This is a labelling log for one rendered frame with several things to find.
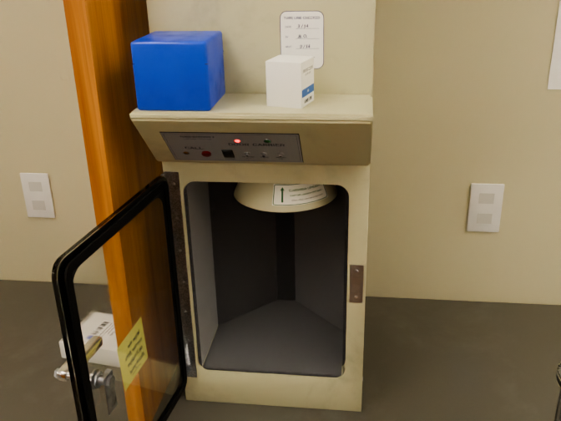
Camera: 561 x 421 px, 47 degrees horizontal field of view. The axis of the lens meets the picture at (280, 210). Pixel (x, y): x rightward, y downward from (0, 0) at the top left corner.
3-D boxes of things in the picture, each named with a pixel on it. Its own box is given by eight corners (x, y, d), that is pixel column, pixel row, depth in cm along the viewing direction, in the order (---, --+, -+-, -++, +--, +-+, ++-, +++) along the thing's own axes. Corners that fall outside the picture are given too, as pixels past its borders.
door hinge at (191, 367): (183, 376, 115) (163, 171, 100) (197, 377, 115) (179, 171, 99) (180, 381, 114) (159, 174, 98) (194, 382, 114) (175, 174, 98)
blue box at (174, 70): (159, 93, 94) (153, 30, 90) (225, 93, 93) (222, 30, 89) (137, 110, 85) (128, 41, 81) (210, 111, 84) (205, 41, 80)
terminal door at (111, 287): (187, 384, 114) (166, 172, 98) (102, 526, 87) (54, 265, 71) (183, 383, 114) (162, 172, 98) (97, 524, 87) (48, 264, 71)
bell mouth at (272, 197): (244, 173, 119) (242, 144, 116) (339, 175, 116) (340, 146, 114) (224, 210, 102) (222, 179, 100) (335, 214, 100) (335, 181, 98)
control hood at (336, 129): (159, 156, 99) (153, 92, 95) (371, 160, 95) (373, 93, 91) (135, 183, 88) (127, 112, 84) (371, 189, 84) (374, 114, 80)
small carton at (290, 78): (280, 98, 90) (279, 54, 88) (314, 99, 88) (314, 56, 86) (266, 106, 86) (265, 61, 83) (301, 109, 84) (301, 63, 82)
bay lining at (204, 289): (226, 296, 136) (216, 136, 122) (348, 301, 133) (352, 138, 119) (199, 367, 114) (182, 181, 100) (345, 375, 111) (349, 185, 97)
